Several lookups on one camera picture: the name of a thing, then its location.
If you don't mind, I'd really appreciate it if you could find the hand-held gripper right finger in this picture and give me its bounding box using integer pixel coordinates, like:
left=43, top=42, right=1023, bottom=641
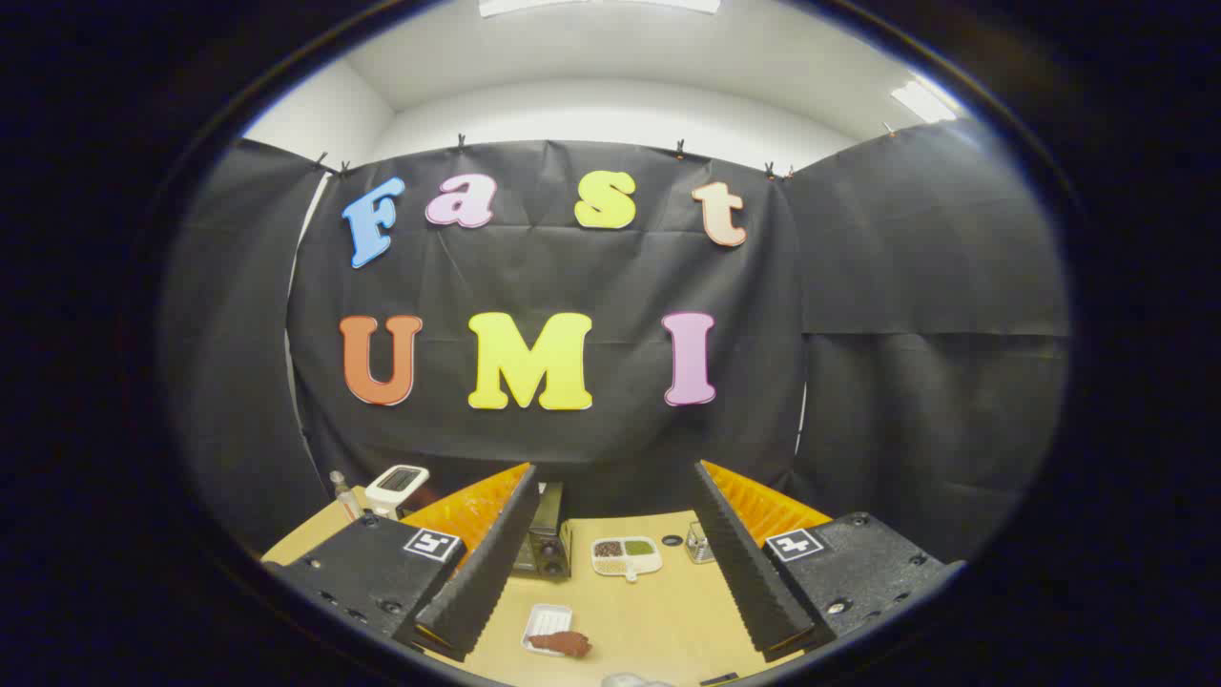
left=691, top=460, right=964, bottom=663

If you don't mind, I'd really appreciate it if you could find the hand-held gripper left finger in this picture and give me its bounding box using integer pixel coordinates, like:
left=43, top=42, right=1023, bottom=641
left=262, top=463, right=540, bottom=662

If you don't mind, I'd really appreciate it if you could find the black toaster oven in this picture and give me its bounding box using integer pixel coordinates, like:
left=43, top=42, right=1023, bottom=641
left=512, top=482, right=573, bottom=580

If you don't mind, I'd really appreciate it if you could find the red meat slice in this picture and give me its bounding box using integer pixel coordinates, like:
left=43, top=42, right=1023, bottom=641
left=528, top=631, right=592, bottom=658

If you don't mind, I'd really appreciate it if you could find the white bread toaster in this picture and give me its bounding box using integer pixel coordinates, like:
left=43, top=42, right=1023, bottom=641
left=365, top=465, right=430, bottom=521

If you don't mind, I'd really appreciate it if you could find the white ribbed tray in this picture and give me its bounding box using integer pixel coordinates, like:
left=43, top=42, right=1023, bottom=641
left=521, top=603, right=574, bottom=657

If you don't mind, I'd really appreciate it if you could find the white divided dish with grains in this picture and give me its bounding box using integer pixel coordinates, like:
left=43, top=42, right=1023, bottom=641
left=590, top=536, right=664, bottom=583

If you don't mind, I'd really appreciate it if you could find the clear bottle with orange label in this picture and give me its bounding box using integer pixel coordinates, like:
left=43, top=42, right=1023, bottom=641
left=330, top=470, right=363, bottom=523

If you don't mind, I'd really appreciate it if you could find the ceiling light panel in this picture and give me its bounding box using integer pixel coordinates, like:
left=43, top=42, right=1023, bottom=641
left=892, top=80, right=958, bottom=125
left=479, top=0, right=721, bottom=18

